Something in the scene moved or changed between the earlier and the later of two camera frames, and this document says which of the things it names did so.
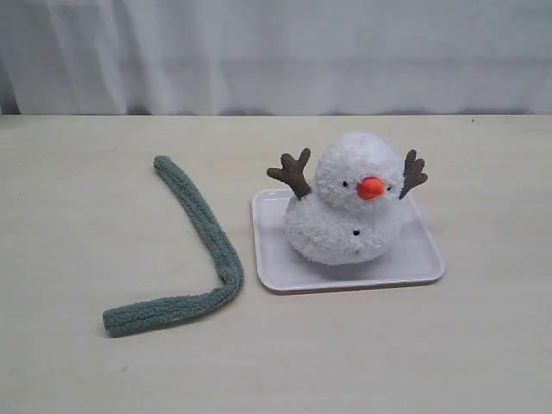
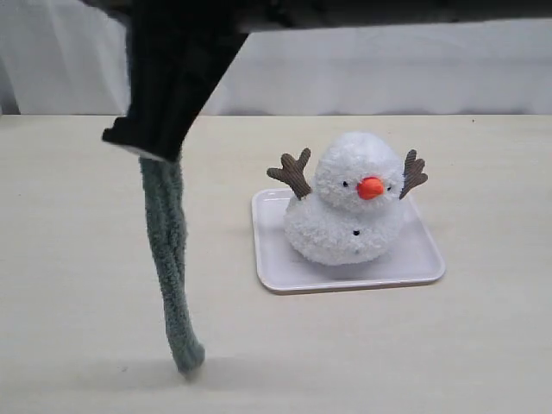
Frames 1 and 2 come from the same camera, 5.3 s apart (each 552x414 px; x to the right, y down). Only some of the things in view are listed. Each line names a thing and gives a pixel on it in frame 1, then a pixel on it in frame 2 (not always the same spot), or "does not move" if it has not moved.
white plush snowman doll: x=354 y=214 does not move
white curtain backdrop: x=275 y=57 does not move
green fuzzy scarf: x=124 y=321 to x=165 y=196
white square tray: x=419 y=257 does not move
